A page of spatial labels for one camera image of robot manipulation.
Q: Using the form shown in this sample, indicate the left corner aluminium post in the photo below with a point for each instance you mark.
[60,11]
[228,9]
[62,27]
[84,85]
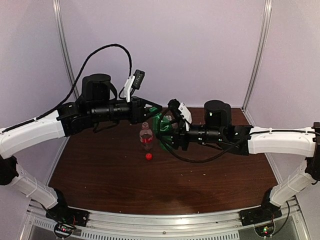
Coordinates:
[62,41]

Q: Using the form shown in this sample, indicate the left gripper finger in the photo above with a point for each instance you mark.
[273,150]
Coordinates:
[148,115]
[150,104]

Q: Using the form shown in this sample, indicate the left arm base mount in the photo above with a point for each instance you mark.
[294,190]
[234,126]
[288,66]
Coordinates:
[62,213]

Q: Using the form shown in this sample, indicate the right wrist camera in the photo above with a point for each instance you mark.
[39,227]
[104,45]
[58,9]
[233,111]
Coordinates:
[181,114]

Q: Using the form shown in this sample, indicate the aluminium front rail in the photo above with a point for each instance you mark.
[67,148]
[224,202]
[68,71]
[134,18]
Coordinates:
[221,225]

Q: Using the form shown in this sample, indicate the green bottle cap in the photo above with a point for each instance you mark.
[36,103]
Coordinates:
[155,110]

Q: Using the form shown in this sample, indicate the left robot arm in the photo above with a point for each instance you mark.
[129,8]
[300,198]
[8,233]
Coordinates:
[97,103]

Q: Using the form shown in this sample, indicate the red bottle cap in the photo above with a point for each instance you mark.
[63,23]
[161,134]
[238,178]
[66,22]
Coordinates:
[149,156]

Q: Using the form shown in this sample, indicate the clear wide plastic bottle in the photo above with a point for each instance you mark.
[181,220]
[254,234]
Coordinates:
[168,120]

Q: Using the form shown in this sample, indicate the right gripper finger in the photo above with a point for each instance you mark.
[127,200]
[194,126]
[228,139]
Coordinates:
[163,128]
[167,143]

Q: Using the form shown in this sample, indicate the circuit board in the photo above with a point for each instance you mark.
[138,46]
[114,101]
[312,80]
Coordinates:
[264,230]
[63,230]

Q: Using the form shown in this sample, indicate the right corner aluminium post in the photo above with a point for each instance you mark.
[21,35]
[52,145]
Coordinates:
[264,30]

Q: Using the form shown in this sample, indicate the left circuit board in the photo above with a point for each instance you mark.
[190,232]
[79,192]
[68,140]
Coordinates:
[63,230]

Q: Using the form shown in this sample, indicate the corner aluminium post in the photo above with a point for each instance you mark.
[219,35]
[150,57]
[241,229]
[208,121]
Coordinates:
[264,30]
[62,41]

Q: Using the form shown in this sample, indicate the green plastic bottle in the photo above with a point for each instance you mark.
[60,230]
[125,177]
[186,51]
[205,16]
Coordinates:
[156,120]

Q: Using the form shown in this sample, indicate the red label cola bottle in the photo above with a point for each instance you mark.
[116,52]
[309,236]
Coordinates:
[146,136]

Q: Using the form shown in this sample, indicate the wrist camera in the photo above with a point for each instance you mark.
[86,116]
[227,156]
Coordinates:
[132,84]
[181,114]

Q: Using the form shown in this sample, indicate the right circuit board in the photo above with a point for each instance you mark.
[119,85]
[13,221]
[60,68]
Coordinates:
[264,230]

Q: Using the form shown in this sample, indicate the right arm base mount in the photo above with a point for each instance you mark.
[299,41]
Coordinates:
[263,213]

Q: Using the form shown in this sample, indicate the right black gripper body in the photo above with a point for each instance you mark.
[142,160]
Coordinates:
[181,136]

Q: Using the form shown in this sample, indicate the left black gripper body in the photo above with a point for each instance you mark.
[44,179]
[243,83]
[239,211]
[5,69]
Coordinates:
[135,117]

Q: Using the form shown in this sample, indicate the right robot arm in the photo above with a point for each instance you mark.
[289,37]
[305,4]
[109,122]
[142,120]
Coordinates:
[247,140]

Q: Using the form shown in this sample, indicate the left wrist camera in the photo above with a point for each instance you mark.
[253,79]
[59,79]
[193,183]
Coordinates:
[132,84]

